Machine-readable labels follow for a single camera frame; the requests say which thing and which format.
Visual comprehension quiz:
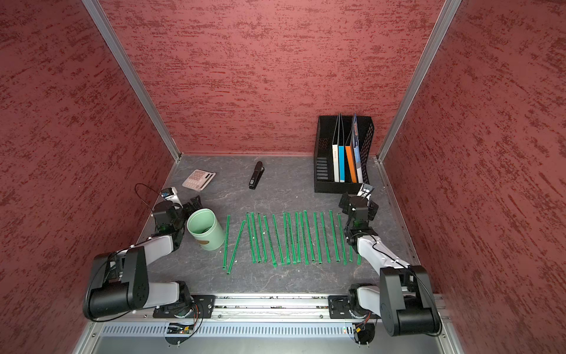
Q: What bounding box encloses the orange spine folder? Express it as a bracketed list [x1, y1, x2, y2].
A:
[345, 133, 358, 183]

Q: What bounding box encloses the green straw twelfth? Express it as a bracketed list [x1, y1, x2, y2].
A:
[251, 212, 262, 263]

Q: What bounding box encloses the aluminium mounting rail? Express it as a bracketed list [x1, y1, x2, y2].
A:
[90, 291, 450, 323]

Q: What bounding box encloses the black stapler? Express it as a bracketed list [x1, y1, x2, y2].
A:
[249, 161, 265, 190]

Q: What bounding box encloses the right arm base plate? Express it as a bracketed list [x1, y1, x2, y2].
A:
[328, 295, 381, 322]

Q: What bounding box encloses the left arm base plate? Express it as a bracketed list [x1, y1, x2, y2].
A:
[153, 294, 216, 320]

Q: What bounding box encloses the aluminium corner post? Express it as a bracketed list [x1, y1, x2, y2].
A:
[377, 0, 461, 165]
[82, 0, 182, 162]

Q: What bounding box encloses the green straw thirteenth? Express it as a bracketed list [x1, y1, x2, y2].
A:
[263, 215, 278, 268]

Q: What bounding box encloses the pale green storage cup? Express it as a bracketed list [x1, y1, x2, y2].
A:
[186, 209, 225, 251]

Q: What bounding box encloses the green straw fourteenth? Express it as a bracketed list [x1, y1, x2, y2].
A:
[272, 214, 285, 265]

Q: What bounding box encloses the blue spine folder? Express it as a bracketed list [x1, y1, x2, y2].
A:
[338, 115, 346, 182]

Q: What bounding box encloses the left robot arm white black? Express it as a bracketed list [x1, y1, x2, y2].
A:
[83, 196, 202, 322]

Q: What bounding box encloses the left aluminium corner post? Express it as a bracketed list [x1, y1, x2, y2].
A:
[82, 0, 182, 162]

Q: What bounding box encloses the right aluminium corner post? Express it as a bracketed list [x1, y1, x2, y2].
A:
[377, 0, 461, 165]

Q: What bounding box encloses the black mesh file organizer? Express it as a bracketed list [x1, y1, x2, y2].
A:
[314, 114, 374, 194]

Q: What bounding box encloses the light blue folder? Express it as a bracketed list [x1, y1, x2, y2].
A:
[351, 114, 364, 183]

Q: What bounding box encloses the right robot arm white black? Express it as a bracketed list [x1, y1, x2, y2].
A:
[339, 193, 442, 336]

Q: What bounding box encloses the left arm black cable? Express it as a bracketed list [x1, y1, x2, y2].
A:
[134, 183, 162, 209]

